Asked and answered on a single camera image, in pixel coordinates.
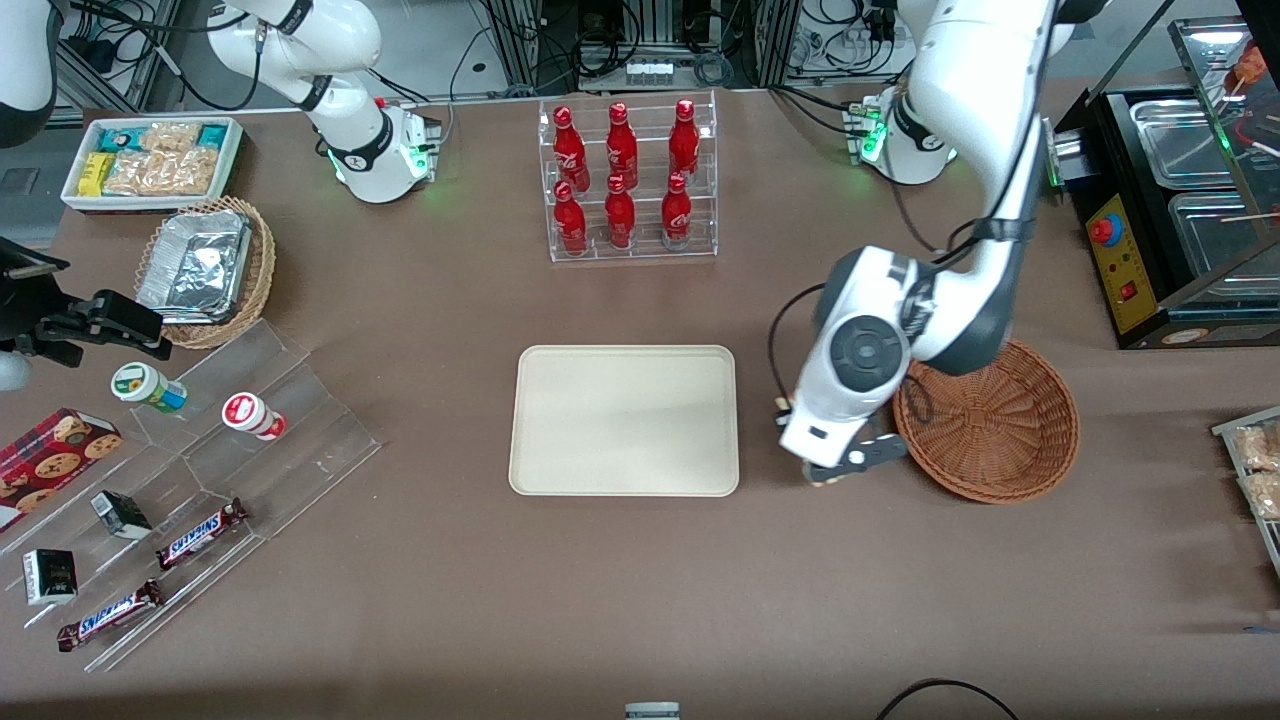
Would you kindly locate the orange skewered snack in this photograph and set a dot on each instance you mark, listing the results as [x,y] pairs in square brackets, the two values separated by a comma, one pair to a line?
[1250,68]

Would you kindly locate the red plaid cookie box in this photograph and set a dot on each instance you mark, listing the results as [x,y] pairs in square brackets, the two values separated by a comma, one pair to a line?
[55,460]

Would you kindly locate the beige plastic serving tray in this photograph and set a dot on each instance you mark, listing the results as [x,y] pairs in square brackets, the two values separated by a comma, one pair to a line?
[620,420]

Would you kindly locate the clear acrylic bottle rack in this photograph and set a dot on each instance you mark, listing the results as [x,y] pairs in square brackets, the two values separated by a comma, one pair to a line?
[645,255]

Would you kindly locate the aluminium profile frame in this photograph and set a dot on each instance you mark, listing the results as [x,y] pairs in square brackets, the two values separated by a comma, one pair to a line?
[525,40]

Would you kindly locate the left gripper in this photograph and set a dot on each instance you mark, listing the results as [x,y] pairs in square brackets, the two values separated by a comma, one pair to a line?
[782,414]

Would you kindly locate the red cola bottle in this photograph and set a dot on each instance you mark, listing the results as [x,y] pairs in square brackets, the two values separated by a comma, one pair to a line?
[620,215]
[622,150]
[570,150]
[677,215]
[570,222]
[684,145]

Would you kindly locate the black food warmer yellow panel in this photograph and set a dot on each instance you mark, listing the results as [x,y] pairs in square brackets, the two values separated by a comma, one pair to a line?
[1125,270]

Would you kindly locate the steel pan in warmer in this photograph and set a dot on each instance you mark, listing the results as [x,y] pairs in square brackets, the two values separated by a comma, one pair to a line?
[1215,240]
[1180,140]

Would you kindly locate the brown round wicker basket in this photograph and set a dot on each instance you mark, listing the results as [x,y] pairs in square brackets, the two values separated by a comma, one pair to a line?
[1000,440]

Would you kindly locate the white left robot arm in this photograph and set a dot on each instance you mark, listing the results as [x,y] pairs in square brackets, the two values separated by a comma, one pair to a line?
[960,60]

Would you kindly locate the small black carton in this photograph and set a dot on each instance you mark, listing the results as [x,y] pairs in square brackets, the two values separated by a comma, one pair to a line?
[50,577]
[122,514]

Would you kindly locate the aluminium foil tray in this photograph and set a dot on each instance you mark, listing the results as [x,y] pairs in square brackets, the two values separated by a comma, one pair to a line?
[195,265]

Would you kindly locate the clear acrylic stepped stand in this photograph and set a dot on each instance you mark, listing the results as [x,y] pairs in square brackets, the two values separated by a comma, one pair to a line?
[300,440]

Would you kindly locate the teal snack packet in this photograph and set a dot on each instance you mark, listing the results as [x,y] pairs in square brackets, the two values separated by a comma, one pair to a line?
[118,138]
[213,135]

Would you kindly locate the white plastic snack bin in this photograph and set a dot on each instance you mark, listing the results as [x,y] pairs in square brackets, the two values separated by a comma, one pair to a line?
[235,160]

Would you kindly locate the white cup with red label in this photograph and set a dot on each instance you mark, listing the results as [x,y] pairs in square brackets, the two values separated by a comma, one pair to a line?
[250,414]

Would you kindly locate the grey snack display tray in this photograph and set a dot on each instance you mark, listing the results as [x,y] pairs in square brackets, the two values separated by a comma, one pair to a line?
[1225,425]

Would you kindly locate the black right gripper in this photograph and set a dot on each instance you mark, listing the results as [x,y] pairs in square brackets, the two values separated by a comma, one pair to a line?
[30,318]

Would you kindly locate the small grey device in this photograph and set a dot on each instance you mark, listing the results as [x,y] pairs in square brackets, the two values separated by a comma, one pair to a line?
[652,712]

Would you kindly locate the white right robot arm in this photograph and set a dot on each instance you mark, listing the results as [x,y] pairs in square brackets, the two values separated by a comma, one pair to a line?
[350,150]

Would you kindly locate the yellow snack packet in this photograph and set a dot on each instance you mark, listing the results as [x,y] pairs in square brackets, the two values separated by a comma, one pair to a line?
[95,173]

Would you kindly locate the large clear cracker bag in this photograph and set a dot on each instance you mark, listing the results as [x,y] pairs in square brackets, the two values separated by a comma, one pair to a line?
[165,172]

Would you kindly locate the small clear cracker bag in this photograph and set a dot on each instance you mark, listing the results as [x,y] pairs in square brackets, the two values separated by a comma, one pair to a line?
[170,135]

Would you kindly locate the light wicker basket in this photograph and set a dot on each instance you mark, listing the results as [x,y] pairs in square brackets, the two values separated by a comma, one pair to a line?
[262,270]

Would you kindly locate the white power strip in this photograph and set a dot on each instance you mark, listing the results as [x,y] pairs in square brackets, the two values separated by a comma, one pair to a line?
[650,72]

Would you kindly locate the clear packet of crackers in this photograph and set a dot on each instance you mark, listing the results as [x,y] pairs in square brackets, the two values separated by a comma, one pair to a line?
[1264,495]
[1258,447]

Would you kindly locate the white cup with green label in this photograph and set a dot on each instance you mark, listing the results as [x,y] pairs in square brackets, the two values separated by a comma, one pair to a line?
[145,387]

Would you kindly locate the Snickers chocolate bar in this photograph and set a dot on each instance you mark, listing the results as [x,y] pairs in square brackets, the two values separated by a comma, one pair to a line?
[198,534]
[110,615]

